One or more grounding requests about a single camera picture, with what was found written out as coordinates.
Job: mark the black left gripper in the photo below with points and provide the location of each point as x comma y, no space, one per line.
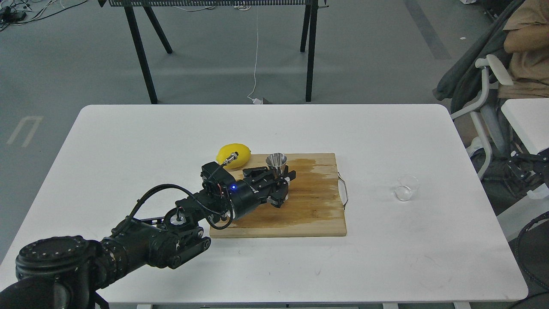
257,188

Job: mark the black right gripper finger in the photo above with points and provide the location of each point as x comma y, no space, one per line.
527,171

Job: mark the steel double jigger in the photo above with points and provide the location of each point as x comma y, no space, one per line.
276,163

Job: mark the clear glass measuring cup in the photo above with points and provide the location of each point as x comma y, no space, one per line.
407,187

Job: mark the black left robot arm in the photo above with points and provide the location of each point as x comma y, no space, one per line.
65,272

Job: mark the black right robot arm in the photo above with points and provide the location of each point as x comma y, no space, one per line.
519,253

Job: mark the yellow lemon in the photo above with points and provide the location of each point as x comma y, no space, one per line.
233,155

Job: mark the white side table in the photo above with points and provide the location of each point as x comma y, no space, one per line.
530,119

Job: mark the white office chair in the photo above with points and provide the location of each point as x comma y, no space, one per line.
483,110

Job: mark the wooden cutting board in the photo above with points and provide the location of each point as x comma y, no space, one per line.
313,208

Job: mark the seated person in tan shirt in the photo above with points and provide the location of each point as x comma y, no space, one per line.
527,42

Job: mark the black metal frame table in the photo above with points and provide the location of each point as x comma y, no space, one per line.
172,23

